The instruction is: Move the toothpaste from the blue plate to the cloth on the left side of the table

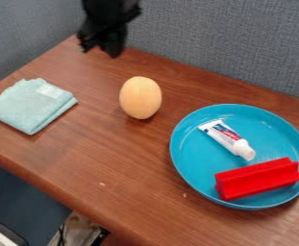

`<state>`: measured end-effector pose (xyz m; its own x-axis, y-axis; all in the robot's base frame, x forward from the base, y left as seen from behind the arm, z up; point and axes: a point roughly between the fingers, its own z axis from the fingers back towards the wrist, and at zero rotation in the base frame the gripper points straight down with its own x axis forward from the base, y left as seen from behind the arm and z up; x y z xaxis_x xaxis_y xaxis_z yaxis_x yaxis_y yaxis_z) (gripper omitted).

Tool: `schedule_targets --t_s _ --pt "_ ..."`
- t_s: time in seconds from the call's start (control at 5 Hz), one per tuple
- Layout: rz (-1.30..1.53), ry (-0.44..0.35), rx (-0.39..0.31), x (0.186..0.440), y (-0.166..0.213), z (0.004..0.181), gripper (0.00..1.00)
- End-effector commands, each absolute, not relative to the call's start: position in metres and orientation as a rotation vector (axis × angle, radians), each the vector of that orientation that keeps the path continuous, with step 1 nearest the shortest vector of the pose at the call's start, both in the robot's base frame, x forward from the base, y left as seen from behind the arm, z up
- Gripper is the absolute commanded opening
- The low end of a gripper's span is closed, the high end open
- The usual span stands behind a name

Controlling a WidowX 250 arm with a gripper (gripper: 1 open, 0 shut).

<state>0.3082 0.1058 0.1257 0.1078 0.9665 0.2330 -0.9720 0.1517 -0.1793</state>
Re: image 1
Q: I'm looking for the red plastic block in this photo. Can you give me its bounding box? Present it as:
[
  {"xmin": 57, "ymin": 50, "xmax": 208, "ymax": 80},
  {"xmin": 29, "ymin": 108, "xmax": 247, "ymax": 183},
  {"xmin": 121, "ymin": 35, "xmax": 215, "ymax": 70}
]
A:
[{"xmin": 215, "ymin": 158, "xmax": 299, "ymax": 201}]

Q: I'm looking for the grey object under table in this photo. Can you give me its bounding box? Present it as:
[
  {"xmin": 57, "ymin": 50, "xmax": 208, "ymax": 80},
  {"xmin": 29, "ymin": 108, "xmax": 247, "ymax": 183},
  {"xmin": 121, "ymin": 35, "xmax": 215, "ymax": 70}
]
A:
[{"xmin": 48, "ymin": 211, "xmax": 109, "ymax": 246}]

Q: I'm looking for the orange egg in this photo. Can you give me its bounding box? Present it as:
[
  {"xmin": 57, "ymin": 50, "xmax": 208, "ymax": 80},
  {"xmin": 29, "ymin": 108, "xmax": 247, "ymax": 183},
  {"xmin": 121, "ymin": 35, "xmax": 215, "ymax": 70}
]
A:
[{"xmin": 119, "ymin": 76, "xmax": 161, "ymax": 119}]

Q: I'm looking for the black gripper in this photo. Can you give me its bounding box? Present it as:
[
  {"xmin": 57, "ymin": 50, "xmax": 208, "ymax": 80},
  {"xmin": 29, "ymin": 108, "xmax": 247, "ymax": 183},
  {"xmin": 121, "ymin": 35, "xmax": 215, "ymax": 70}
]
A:
[{"xmin": 77, "ymin": 0, "xmax": 141, "ymax": 59}]

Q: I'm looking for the blue round plate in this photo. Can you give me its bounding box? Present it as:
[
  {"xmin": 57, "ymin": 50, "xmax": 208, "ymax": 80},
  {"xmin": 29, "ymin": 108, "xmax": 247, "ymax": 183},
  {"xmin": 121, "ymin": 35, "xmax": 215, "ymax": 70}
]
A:
[{"xmin": 169, "ymin": 104, "xmax": 299, "ymax": 210}]

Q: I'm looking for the light blue folded cloth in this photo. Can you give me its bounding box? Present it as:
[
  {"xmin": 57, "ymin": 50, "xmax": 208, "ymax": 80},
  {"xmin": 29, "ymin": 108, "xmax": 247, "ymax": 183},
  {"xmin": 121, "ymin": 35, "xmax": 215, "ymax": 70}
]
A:
[{"xmin": 0, "ymin": 78, "xmax": 79, "ymax": 135}]

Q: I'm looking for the white toothpaste tube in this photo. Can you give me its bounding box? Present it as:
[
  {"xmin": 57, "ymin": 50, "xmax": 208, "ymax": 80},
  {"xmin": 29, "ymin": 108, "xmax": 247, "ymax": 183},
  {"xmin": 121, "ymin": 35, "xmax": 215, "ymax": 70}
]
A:
[{"xmin": 197, "ymin": 120, "xmax": 255, "ymax": 160}]

